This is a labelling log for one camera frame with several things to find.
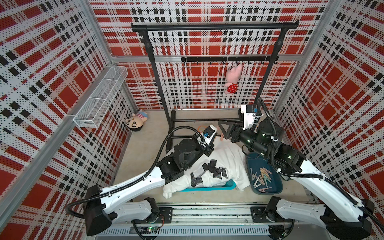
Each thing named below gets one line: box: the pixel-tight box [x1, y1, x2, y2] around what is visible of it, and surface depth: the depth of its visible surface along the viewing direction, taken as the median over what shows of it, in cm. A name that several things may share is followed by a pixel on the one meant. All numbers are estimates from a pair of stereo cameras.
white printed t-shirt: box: [162, 137, 250, 198], surface depth 76 cm
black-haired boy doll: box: [125, 111, 148, 132], surface depth 108 cm
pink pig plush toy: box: [225, 63, 243, 94], surface depth 95 cm
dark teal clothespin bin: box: [246, 152, 284, 195], surface depth 84 cm
